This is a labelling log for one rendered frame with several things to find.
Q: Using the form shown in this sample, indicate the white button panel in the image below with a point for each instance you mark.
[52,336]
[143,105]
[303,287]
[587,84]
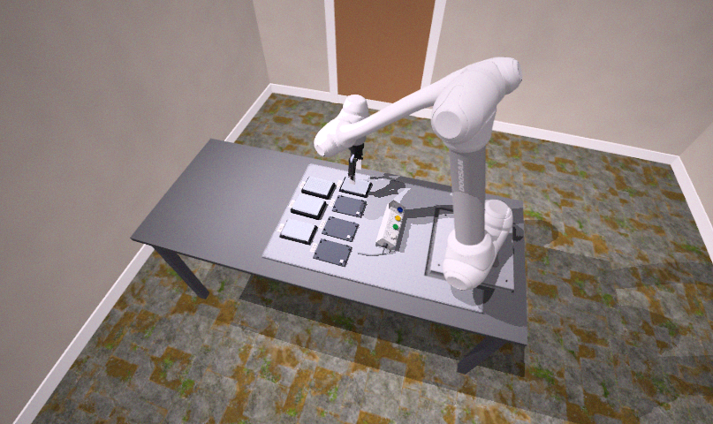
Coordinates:
[388,234]

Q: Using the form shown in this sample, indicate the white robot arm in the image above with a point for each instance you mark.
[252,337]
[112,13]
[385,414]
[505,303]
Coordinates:
[464,110]

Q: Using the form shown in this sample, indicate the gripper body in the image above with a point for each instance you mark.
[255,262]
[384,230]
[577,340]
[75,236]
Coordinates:
[356,149]

